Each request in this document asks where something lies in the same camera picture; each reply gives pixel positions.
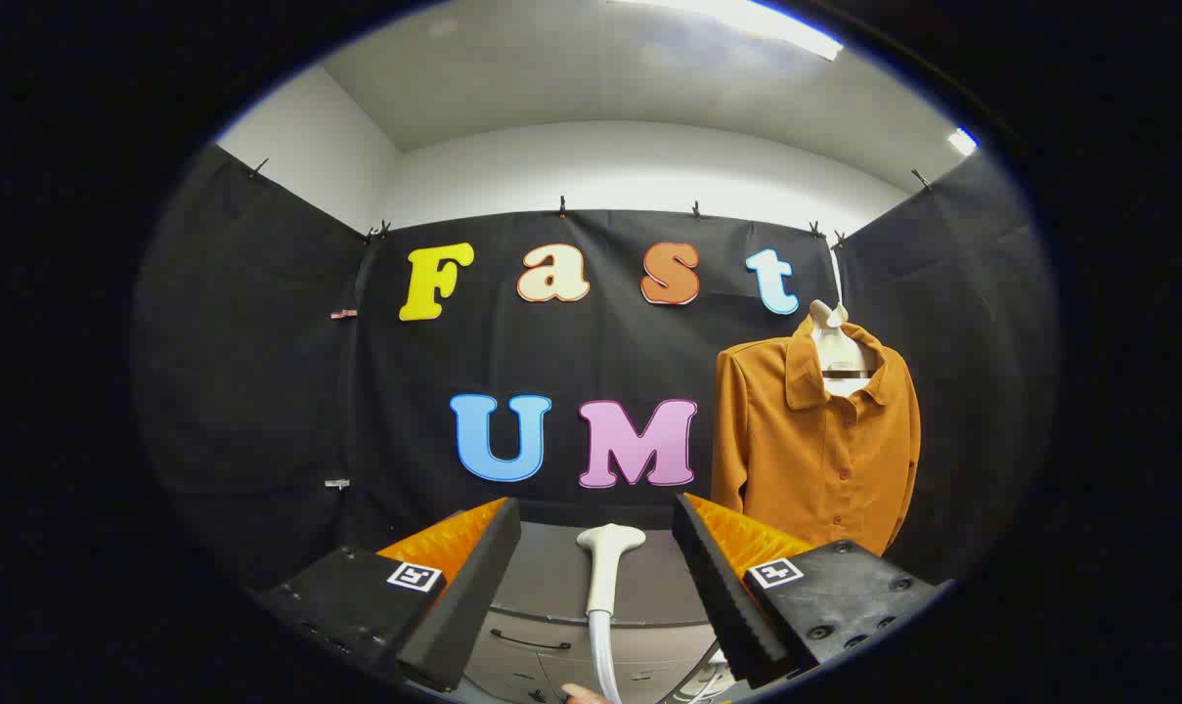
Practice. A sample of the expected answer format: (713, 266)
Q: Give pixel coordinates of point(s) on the row of black cloth clips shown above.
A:
(562, 207)

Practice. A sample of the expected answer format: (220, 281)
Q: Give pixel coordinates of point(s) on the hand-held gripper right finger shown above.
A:
(713, 577)

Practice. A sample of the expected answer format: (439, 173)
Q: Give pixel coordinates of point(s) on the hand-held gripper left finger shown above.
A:
(473, 577)

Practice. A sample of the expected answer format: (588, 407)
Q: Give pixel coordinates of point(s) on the orange button-up shirt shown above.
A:
(796, 460)

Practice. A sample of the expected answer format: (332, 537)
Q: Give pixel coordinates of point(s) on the small ceiling light panel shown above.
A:
(962, 142)

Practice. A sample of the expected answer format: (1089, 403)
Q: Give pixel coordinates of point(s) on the grey cabinet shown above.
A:
(551, 587)

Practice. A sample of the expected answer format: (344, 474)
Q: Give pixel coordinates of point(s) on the long ceiling light panel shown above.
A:
(747, 20)

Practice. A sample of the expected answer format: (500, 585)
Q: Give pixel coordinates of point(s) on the white garment hanger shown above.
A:
(830, 347)

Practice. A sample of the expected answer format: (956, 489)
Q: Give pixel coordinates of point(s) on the black backdrop cloth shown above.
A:
(258, 391)

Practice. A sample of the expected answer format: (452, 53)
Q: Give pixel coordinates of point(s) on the white garment steamer head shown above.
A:
(605, 567)

